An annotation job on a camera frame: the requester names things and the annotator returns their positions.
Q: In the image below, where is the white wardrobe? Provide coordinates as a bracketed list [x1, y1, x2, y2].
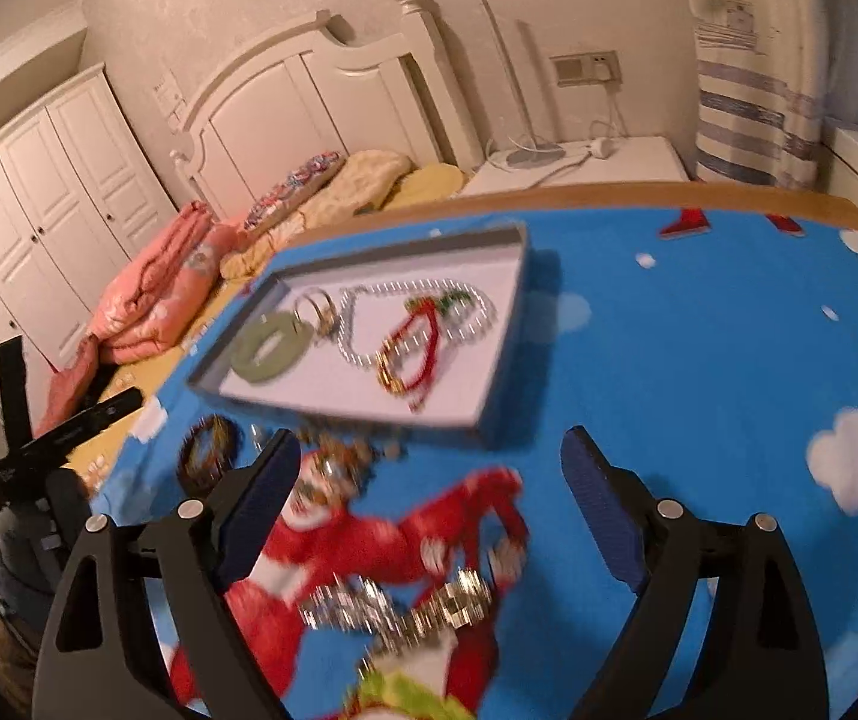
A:
[0, 64, 179, 421]

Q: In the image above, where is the white charger cable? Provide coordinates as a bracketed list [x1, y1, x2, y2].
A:
[586, 81, 631, 145]

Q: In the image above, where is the green jade bangle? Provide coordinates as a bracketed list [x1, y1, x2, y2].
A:
[230, 313, 310, 385]

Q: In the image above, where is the cream striped printed curtain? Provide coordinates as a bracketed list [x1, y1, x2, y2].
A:
[673, 0, 850, 192]

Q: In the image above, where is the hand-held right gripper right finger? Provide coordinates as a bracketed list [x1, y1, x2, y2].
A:
[560, 426, 829, 720]

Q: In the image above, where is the gold open bangle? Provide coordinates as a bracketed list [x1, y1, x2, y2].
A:
[294, 289, 340, 325]

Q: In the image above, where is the multicolour bead bracelet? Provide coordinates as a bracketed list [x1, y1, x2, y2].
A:
[369, 540, 529, 653]

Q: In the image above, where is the gold wall socket panel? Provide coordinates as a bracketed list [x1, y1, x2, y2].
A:
[551, 51, 621, 88]

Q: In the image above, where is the red string bracelet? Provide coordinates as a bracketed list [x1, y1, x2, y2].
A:
[375, 292, 476, 413]

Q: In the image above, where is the white wall switch panel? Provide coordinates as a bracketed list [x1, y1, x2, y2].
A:
[149, 75, 191, 130]

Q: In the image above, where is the cream shell print pillow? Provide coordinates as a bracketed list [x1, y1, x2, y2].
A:
[279, 150, 413, 241]

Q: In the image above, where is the yellow pillow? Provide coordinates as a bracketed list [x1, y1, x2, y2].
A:
[380, 161, 469, 205]

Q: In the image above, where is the white thin desk lamp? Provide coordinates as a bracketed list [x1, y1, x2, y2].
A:
[478, 0, 587, 170]

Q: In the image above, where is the red floral patterned pillow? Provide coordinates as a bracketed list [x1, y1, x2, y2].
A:
[238, 151, 347, 233]

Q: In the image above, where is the white nightstand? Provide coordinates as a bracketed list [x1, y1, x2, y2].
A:
[459, 135, 692, 200]

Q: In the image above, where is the white wooden headboard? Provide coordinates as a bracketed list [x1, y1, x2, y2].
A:
[170, 0, 475, 218]

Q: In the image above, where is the blue cartoon printed tablecloth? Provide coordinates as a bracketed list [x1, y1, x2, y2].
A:
[84, 191, 858, 720]

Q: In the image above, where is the grey shallow jewelry tray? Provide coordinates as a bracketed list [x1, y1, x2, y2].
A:
[187, 223, 531, 449]

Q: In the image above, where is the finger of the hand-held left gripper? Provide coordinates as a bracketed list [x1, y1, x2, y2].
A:
[0, 336, 30, 460]

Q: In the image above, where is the dark red bead bracelet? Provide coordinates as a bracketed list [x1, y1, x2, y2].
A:
[176, 414, 244, 492]

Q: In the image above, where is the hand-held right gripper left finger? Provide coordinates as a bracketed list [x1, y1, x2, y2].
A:
[31, 427, 302, 720]

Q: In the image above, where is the white pearl necklace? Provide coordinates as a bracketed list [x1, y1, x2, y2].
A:
[335, 279, 497, 374]

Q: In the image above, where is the pink folded quilt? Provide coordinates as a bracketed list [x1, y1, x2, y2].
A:
[43, 199, 250, 428]

